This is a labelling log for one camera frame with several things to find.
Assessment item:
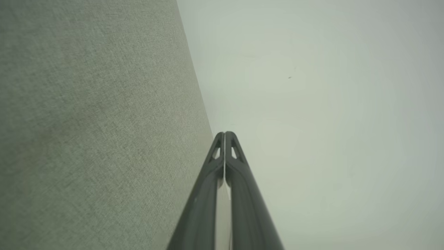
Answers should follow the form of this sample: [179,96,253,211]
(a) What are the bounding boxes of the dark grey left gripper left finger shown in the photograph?
[166,131,225,250]

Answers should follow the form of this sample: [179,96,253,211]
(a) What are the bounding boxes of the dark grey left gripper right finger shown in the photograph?
[225,131,285,250]

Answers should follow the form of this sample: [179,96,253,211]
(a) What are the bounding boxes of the grey fabric sofa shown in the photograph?
[0,0,231,250]

